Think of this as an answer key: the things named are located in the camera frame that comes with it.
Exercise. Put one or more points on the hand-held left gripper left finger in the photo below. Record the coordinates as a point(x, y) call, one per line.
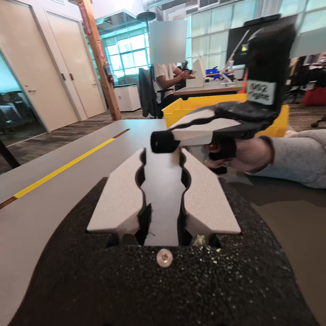
point(117, 203)

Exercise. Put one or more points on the white door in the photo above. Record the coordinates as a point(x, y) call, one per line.
point(76, 63)
point(38, 63)

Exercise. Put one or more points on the white desk box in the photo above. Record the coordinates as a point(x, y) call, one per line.
point(196, 79)

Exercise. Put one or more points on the office chair with dark jacket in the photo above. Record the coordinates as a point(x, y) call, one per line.
point(146, 94)

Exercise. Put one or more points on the blue plastic bin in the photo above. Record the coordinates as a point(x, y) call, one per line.
point(212, 71)

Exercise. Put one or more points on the brown tape strip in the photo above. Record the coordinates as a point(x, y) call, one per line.
point(121, 133)
point(7, 202)

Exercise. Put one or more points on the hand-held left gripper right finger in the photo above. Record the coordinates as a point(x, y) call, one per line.
point(208, 203)

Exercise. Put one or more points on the yellow tape strip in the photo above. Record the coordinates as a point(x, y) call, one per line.
point(63, 168)

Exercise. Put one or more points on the large grid window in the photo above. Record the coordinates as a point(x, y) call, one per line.
point(127, 56)

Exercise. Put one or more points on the red fire extinguisher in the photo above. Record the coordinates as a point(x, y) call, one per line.
point(108, 71)

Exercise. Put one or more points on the black disc pole stand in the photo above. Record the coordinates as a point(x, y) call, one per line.
point(145, 16)

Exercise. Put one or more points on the white low cabinet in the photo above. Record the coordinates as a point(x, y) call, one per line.
point(127, 98)

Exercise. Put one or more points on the yellow plastic bin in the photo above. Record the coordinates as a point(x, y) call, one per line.
point(178, 112)

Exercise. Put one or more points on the wooden post with red signs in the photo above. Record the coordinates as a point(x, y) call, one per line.
point(107, 89)

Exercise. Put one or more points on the wooden office desk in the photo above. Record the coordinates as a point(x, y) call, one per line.
point(211, 89)

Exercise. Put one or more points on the person's right hand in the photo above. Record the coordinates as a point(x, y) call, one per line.
point(252, 155)

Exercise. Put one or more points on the small black fabric roll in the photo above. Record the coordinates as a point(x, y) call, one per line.
point(163, 142)

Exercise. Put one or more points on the red bag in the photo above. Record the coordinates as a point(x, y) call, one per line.
point(314, 96)

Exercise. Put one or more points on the person's right forearm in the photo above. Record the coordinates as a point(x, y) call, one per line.
point(300, 158)

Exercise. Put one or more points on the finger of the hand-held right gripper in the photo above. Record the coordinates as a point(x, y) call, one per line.
point(196, 117)
point(198, 135)

